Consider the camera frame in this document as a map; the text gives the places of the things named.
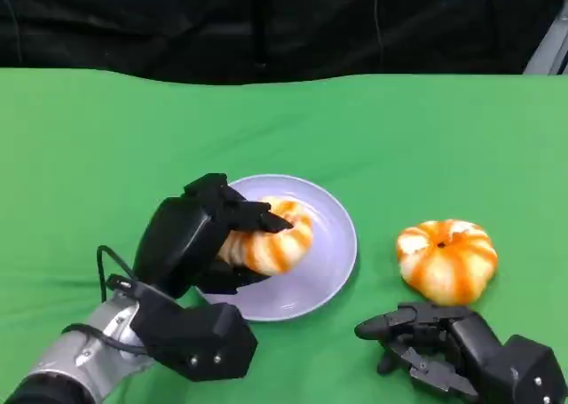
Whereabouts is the orange and white bread roll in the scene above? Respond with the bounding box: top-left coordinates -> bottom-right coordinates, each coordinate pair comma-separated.
216,195 -> 314,277
396,219 -> 499,307

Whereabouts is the black looping arm cable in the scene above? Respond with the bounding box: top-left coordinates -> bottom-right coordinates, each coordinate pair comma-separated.
96,244 -> 135,304

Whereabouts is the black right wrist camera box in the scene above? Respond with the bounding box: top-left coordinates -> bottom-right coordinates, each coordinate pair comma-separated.
500,334 -> 568,404

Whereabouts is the grey metal frame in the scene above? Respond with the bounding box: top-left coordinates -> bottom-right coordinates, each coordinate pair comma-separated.
523,20 -> 568,75

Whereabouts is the lilac plate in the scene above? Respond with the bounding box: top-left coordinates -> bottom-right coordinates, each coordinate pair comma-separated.
193,174 -> 359,323

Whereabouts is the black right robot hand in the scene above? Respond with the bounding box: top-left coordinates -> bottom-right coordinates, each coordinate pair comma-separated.
354,302 -> 507,404

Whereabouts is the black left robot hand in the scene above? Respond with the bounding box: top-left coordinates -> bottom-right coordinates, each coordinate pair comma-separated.
132,172 -> 294,299

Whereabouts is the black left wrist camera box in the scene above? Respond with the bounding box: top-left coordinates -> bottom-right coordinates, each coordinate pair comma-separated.
106,273 -> 259,383

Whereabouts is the thin hanging cable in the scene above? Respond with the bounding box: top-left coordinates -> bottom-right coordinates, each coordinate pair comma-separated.
373,0 -> 383,50

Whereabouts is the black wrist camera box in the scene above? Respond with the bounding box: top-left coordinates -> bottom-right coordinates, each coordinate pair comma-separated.
500,334 -> 568,404
106,273 -> 259,383

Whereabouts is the black drape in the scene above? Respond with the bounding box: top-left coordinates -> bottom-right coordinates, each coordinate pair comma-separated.
0,0 -> 568,85

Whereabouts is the green table cloth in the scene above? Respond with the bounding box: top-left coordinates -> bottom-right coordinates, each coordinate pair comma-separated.
0,67 -> 568,404

